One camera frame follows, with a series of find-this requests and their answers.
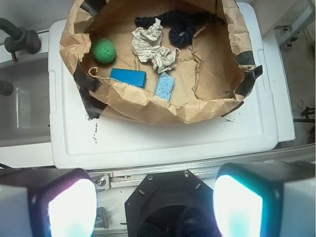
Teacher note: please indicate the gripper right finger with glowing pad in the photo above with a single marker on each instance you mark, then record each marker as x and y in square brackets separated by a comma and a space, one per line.
[266, 199]

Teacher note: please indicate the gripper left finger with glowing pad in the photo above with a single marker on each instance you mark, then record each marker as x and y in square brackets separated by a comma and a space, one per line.
[47, 202]

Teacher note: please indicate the blue rectangular block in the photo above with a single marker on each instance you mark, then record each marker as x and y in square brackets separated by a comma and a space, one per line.
[132, 77]

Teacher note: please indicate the white plastic bin lid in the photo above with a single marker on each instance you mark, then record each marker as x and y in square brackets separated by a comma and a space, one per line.
[264, 119]

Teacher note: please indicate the white sink basin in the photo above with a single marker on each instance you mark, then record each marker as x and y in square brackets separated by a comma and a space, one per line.
[24, 114]

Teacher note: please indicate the light blue sponge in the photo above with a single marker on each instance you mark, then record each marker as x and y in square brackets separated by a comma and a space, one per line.
[164, 86]

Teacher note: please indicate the green dimpled ball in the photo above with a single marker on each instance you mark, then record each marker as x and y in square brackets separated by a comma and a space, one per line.
[104, 51]

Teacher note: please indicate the brown paper bag tray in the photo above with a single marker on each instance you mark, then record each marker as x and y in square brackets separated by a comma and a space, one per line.
[213, 75]

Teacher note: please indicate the crumpled white paper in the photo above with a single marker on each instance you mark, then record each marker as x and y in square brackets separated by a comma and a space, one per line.
[146, 45]

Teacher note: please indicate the black octagonal mount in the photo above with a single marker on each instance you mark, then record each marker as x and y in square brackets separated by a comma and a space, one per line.
[171, 204]

